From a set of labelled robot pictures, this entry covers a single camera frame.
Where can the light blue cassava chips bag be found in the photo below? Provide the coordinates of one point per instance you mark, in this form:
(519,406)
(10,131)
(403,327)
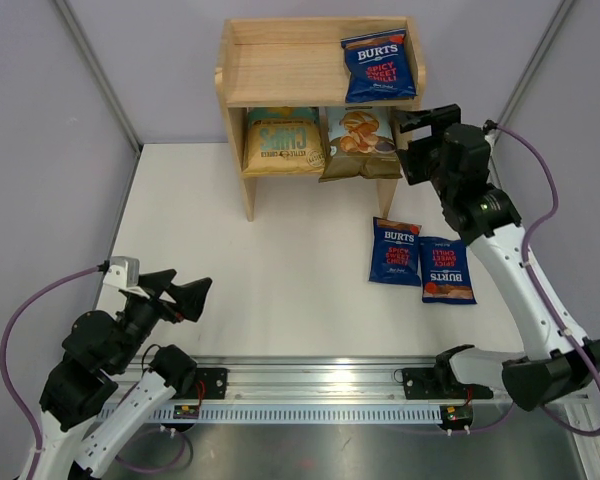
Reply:
(360,144)

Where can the aluminium frame post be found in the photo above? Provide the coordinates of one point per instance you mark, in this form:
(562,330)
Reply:
(540,53)
(86,52)

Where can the white slotted cable duct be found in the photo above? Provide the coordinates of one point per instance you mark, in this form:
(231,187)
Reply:
(322,414)

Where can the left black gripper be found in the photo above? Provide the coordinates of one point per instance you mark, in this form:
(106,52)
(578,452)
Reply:
(189,297)

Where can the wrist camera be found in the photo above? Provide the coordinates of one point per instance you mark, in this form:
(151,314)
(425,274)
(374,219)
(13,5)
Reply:
(490,130)
(122,273)

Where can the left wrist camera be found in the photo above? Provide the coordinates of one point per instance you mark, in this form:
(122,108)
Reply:
(122,273)

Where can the blue burts chips bag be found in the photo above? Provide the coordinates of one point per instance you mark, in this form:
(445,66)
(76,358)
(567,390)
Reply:
(395,253)
(378,67)
(445,272)

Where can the left aluminium frame post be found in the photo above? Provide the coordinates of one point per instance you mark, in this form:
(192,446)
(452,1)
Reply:
(86,52)

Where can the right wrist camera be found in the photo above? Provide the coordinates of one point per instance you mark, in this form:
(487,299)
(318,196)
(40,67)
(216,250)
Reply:
(490,130)

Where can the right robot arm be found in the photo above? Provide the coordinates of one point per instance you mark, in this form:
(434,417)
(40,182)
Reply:
(558,356)

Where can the wooden two-tier shelf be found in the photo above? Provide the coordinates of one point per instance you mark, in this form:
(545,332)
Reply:
(295,62)

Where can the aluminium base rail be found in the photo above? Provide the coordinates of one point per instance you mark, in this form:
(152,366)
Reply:
(310,380)

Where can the right aluminium frame post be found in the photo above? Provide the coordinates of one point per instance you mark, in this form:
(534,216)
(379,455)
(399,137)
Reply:
(540,53)

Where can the tan kettle chips bag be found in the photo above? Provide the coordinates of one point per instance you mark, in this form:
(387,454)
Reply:
(283,141)

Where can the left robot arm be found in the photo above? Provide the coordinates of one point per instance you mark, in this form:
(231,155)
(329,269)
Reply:
(68,444)

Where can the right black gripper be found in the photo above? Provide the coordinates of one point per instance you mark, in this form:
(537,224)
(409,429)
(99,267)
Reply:
(407,121)

